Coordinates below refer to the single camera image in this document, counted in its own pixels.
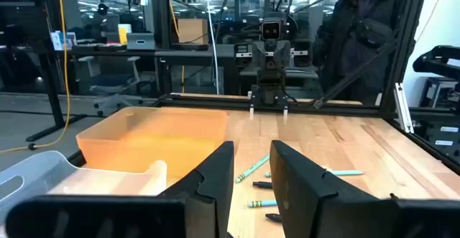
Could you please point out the grey storage box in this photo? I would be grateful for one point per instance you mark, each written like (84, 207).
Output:
(140, 41)

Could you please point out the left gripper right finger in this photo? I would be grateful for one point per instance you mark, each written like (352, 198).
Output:
(305, 202)

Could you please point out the black electronics box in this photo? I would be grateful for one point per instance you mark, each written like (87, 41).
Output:
(242, 62)

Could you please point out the black neighbouring robot equipment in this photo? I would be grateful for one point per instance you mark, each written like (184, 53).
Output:
(435, 60)

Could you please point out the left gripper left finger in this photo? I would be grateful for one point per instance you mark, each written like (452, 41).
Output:
(201, 209)

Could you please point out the black click pen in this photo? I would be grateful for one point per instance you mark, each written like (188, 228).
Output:
(273, 217)
(262, 185)

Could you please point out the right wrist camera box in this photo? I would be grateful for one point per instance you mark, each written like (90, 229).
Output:
(271, 29)

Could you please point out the blue white box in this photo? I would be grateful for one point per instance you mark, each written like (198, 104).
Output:
(55, 41)

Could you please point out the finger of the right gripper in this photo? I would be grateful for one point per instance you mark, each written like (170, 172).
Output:
(259, 52)
(282, 52)

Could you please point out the yellow container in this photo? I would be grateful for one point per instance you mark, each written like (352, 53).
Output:
(123, 35)

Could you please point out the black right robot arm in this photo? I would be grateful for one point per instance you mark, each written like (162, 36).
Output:
(271, 94)

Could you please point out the grey office chair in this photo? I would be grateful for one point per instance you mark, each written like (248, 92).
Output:
(118, 99)

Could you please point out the silver metal bracket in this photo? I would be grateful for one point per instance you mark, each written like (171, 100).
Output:
(402, 108)

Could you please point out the clear plastic bin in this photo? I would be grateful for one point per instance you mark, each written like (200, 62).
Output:
(21, 173)

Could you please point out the black crossbody bag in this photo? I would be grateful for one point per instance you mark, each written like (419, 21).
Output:
(373, 33)

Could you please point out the person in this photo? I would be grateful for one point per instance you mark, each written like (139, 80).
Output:
(345, 22)

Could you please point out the black table frame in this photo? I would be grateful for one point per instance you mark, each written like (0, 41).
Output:
(215, 103)

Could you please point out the orange translucent plastic bin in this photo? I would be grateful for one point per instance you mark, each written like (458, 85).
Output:
(161, 141)

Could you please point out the cardboard box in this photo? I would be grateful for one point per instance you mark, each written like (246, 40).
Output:
(192, 31)

